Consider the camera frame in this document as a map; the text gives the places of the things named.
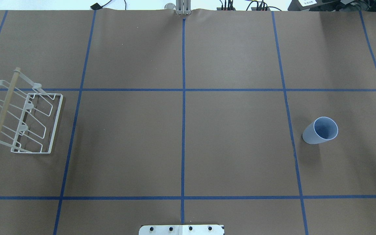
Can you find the light blue plastic cup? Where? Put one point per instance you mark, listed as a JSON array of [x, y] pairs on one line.
[[320, 130]]

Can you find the small black sensor puck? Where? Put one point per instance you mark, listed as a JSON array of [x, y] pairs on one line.
[[96, 6]]

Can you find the black device top right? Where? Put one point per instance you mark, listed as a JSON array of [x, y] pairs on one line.
[[332, 5]]

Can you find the aluminium frame post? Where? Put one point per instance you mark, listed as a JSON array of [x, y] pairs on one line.
[[183, 7]]

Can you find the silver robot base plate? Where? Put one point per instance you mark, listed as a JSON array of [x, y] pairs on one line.
[[212, 229]]

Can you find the white wire cup holder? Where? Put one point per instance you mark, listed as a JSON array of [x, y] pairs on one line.
[[29, 115]]

